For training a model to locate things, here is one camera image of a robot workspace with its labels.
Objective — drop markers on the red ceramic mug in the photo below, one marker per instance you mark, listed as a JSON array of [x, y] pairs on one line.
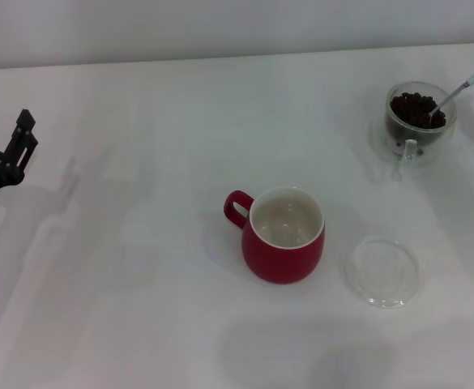
[[281, 263]]

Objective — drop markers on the coffee beans pile in glass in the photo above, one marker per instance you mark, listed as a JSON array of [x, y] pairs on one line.
[[411, 109]]

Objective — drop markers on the clear glass saucer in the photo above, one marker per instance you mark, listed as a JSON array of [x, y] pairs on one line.
[[376, 139], [382, 271]]

